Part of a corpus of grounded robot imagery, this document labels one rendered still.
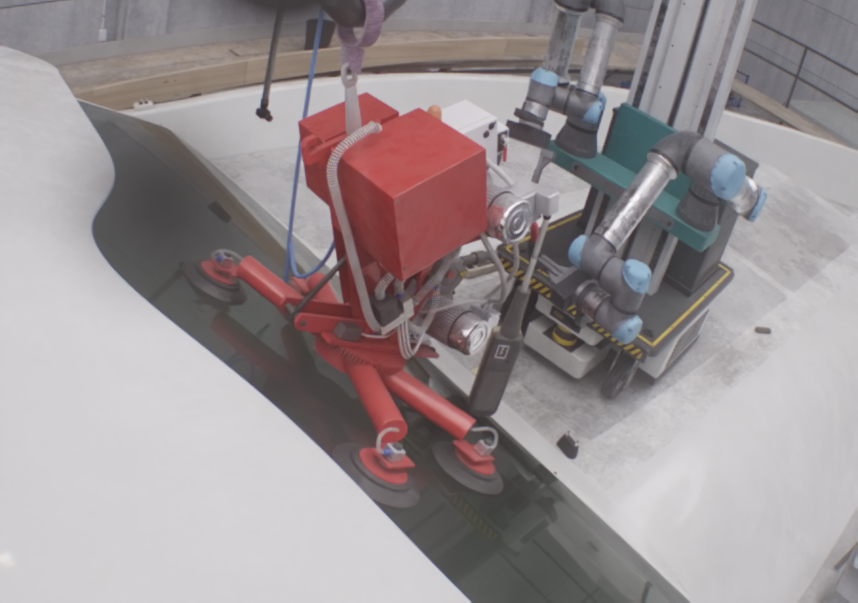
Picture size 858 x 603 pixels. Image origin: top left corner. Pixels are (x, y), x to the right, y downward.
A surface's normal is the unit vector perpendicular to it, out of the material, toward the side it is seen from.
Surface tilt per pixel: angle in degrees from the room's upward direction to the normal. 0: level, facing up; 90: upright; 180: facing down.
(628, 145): 90
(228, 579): 21
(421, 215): 90
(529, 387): 0
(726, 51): 90
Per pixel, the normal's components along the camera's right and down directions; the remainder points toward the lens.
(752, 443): 0.41, -0.58
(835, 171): 0.04, 0.55
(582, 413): 0.21, -0.82
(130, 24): 0.63, 0.53
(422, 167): -0.06, -0.70
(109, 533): 0.48, -0.83
